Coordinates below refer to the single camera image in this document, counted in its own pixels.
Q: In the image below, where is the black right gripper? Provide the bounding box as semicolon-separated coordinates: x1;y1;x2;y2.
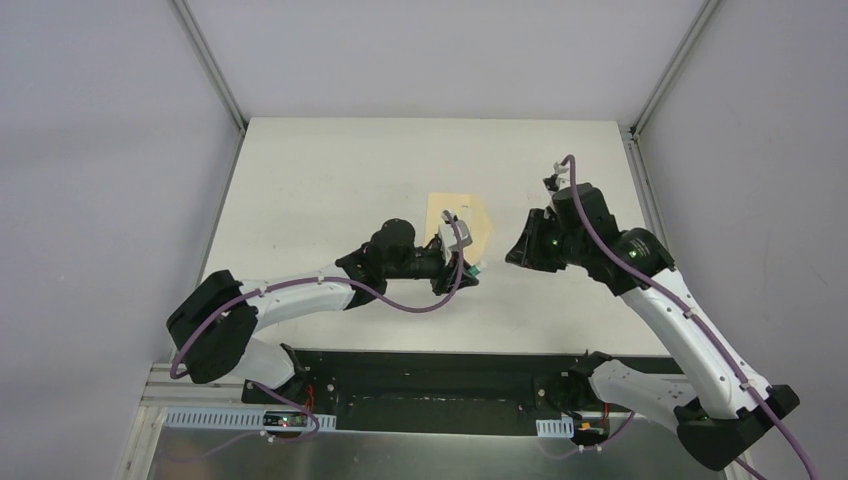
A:
508;208;587;272

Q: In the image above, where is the cream paper envelope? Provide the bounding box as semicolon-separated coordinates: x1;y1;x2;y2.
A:
423;192;494;264

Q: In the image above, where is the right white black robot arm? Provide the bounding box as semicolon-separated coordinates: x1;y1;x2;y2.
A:
506;183;800;471

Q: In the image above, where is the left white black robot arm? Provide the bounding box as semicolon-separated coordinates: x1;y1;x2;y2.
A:
166;214;479;405

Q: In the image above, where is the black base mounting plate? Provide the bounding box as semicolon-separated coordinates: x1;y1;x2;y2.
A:
241;349;684;437

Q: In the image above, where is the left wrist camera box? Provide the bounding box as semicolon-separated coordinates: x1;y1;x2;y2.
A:
438;219;473;252

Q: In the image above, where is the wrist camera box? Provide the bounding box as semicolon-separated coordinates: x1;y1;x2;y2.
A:
438;219;473;252
543;164;571;195

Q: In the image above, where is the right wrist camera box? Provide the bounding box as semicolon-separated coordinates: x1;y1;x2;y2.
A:
543;164;571;195

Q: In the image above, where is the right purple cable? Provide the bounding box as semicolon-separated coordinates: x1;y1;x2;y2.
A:
536;154;823;480

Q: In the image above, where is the right white cable duct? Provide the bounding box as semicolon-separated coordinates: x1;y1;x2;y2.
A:
535;416;575;439

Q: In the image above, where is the white cable duct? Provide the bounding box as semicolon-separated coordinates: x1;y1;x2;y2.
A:
163;407;337;433
535;416;575;439

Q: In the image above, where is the left white cable duct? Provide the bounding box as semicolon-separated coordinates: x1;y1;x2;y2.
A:
163;407;337;433

